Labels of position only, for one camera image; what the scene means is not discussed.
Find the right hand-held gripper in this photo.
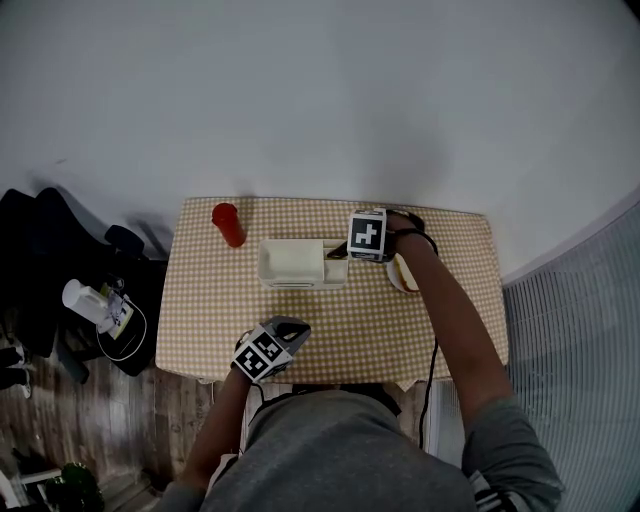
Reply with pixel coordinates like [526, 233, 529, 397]
[333, 207, 389, 264]

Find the white electric kettle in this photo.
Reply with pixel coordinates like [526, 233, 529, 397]
[61, 278, 126, 335]

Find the white cable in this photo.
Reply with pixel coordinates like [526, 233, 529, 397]
[95, 294, 149, 361]

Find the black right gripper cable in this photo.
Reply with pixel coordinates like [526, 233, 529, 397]
[392, 210, 441, 451]

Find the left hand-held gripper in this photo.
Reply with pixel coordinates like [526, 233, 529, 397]
[230, 315, 312, 384]

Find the bread slice on plate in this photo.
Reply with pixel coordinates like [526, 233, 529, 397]
[385, 252, 421, 294]

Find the red bottle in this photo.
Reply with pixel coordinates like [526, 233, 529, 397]
[211, 202, 247, 249]

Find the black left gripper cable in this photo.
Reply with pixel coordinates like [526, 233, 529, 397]
[248, 381, 297, 427]

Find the person's right forearm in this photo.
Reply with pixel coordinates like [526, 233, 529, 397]
[387, 214, 516, 429]

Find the person's left forearm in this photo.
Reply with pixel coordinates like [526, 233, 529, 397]
[179, 367, 251, 496]

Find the black office chair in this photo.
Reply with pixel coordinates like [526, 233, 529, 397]
[0, 187, 174, 384]

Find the ribbed glass partition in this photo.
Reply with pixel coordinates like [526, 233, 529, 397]
[501, 185, 640, 512]

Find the green plant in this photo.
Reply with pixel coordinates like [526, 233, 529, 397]
[44, 462, 105, 512]

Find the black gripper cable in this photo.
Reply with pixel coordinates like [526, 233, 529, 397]
[248, 381, 297, 427]
[392, 210, 441, 451]

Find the yellow checkered tablecloth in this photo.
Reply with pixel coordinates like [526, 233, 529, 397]
[155, 196, 510, 394]

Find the white compartment tray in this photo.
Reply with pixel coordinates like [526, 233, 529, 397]
[257, 238, 350, 291]

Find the person's grey sweatshirt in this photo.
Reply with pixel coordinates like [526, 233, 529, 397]
[154, 389, 567, 512]

